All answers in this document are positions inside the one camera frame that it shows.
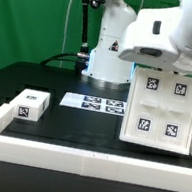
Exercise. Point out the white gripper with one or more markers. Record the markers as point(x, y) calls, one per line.
point(160, 38)

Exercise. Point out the white door panel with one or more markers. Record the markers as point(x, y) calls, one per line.
point(173, 112)
point(149, 106)

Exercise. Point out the white cabinet body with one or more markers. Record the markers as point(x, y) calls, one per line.
point(128, 133)

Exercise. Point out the white cabinet top block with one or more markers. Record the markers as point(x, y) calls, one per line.
point(30, 104)

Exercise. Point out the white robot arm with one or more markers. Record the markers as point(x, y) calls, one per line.
point(104, 66)

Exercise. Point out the white marker base sheet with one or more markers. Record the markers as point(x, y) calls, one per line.
point(93, 103)

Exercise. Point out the white U-shaped frame wall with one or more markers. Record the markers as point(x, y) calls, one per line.
point(90, 164)

